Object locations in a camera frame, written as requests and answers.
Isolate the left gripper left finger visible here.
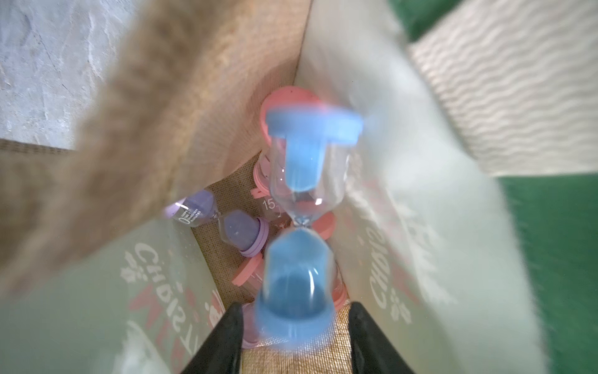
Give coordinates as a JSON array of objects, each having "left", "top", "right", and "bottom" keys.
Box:
[{"left": 181, "top": 302, "right": 244, "bottom": 374}]

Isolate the pink hourglass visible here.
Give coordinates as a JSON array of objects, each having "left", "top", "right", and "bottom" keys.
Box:
[{"left": 251, "top": 86, "right": 323, "bottom": 228}]

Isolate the purple hourglass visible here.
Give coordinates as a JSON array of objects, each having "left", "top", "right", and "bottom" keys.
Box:
[{"left": 163, "top": 189, "right": 269, "bottom": 258}]

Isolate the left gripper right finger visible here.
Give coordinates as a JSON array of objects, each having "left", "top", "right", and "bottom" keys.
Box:
[{"left": 348, "top": 302, "right": 414, "bottom": 374}]

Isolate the blue hourglass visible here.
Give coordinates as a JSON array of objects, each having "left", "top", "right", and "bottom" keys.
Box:
[{"left": 255, "top": 104, "right": 364, "bottom": 351}]

